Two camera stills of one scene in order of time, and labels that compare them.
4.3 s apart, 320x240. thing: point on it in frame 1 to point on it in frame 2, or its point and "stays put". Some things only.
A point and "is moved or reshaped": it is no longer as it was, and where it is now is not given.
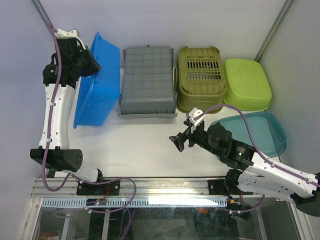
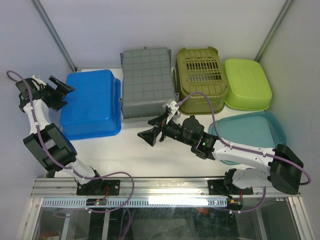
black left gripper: [94, 66] to [60, 92]
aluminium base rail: [137, 188] stays put
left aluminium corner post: [38, 8] stays put
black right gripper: [178, 140] to [150, 136]
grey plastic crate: [147, 90] stays put
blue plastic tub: [99, 92] is moved or reshaped
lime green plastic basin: [247, 87] stays put
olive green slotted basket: [199, 80] stays put
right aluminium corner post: [273, 30] stays put
